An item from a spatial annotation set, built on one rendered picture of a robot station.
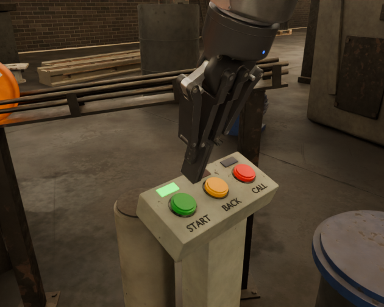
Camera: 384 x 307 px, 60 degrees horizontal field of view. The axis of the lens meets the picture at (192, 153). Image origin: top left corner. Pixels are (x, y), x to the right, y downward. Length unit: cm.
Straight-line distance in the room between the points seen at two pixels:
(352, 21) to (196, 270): 221
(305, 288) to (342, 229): 50
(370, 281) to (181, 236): 38
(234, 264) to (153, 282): 19
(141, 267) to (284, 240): 85
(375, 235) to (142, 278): 51
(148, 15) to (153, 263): 270
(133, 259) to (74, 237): 81
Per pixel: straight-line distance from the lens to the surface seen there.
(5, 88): 88
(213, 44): 35
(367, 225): 86
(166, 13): 313
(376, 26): 249
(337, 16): 263
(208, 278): 61
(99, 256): 139
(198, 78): 35
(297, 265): 136
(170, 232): 49
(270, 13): 33
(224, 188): 56
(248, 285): 124
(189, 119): 38
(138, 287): 76
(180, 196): 52
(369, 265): 75
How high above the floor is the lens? 89
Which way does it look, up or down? 24 degrees down
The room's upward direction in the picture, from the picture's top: straight up
